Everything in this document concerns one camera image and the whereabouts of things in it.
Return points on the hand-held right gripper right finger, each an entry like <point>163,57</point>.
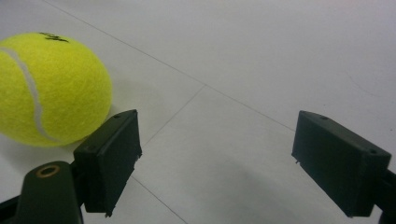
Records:
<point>339,165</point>

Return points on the yellow tennis ball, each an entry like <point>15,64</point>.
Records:
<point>62,90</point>

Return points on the white table cover board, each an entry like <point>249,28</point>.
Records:
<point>249,62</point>

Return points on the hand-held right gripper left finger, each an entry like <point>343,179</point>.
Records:
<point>109,161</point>

